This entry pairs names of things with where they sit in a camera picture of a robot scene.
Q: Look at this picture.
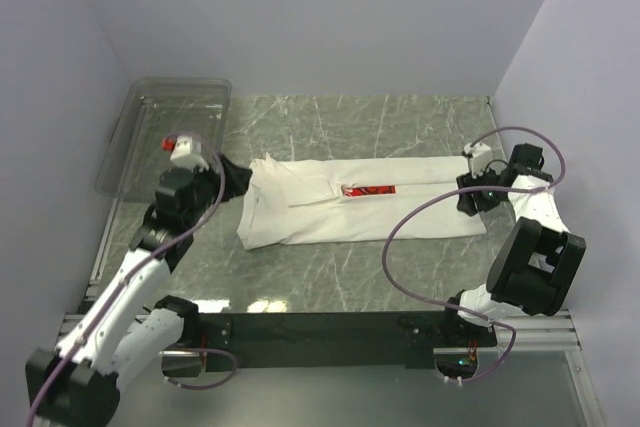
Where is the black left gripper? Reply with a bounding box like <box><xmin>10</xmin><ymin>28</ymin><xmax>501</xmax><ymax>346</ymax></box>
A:
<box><xmin>185</xmin><ymin>153</ymin><xmax>253</xmax><ymax>228</ymax></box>

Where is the white t-shirt red print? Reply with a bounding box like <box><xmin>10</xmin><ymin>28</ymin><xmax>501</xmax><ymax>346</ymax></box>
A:
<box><xmin>237</xmin><ymin>156</ymin><xmax>468</xmax><ymax>250</ymax></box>

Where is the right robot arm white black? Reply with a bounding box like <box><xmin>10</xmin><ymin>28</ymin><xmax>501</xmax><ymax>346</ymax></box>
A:
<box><xmin>438</xmin><ymin>142</ymin><xmax>586</xmax><ymax>347</ymax></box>

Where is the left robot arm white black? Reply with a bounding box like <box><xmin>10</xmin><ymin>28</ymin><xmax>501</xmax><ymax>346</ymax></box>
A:
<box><xmin>25</xmin><ymin>155</ymin><xmax>252</xmax><ymax>426</ymax></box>

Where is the clear plastic bin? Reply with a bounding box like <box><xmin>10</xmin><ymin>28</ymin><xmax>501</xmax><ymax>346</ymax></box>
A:
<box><xmin>95</xmin><ymin>77</ymin><xmax>232</xmax><ymax>204</ymax></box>

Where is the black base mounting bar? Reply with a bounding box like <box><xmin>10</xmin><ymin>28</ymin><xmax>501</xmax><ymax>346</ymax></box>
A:
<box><xmin>140</xmin><ymin>294</ymin><xmax>491</xmax><ymax>378</ymax></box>

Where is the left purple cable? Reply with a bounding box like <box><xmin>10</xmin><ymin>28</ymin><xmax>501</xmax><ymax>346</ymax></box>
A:
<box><xmin>24</xmin><ymin>131</ymin><xmax>240</xmax><ymax>427</ymax></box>

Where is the purple cable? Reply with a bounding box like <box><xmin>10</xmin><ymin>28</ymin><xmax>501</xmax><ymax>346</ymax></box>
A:
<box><xmin>24</xmin><ymin>131</ymin><xmax>240</xmax><ymax>427</ymax></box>
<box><xmin>382</xmin><ymin>125</ymin><xmax>569</xmax><ymax>384</ymax></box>

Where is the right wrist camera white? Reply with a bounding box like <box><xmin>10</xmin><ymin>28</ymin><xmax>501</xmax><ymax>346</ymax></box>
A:
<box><xmin>462</xmin><ymin>142</ymin><xmax>494</xmax><ymax>178</ymax></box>

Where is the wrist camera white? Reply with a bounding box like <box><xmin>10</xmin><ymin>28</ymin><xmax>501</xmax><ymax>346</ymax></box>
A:
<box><xmin>462</xmin><ymin>142</ymin><xmax>494</xmax><ymax>178</ymax></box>
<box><xmin>162</xmin><ymin>135</ymin><xmax>209</xmax><ymax>170</ymax></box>

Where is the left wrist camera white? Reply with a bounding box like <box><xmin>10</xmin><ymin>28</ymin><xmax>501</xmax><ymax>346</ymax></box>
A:
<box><xmin>162</xmin><ymin>135</ymin><xmax>209</xmax><ymax>170</ymax></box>

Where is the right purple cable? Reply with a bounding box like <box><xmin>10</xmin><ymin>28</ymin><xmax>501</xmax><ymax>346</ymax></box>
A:
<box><xmin>382</xmin><ymin>125</ymin><xmax>569</xmax><ymax>384</ymax></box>

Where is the aluminium frame rail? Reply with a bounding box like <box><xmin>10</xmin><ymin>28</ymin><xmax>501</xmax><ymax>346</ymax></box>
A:
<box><xmin>29</xmin><ymin>96</ymin><xmax>601</xmax><ymax>427</ymax></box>

